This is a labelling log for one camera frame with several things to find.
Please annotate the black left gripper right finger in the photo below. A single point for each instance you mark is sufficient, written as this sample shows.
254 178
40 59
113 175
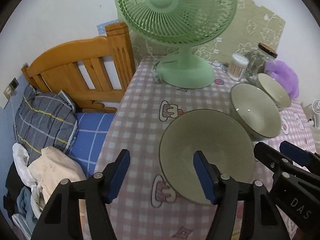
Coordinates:
221 190

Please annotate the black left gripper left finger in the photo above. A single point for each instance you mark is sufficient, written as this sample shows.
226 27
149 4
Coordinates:
103 188

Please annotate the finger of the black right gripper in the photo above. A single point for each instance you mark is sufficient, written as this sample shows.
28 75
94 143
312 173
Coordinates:
292 182
300 156

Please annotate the floral ceramic bowl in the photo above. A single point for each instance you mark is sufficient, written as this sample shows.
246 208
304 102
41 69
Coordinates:
274 90
255 111
222 140

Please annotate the white standing fan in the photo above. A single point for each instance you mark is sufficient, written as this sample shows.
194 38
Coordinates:
312 112

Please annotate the blue plaid bed sheet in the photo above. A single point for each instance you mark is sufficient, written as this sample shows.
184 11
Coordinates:
92 131

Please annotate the pile of clothes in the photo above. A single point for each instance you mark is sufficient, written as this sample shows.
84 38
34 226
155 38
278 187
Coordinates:
40 179

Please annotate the purple plush toy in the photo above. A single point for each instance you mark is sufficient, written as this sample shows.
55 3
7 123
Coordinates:
285 76

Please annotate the grey plaid pillow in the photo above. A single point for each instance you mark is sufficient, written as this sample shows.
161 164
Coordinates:
45 119

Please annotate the glass jar black lid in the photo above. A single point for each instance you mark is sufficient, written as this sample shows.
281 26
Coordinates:
257 59

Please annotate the cotton swab container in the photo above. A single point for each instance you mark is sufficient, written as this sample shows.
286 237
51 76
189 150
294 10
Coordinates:
237 66

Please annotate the green desk fan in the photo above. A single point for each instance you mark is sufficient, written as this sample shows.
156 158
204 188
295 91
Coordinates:
182 24

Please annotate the green patterned wall cloth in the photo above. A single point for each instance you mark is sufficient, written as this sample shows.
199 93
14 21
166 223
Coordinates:
251 25

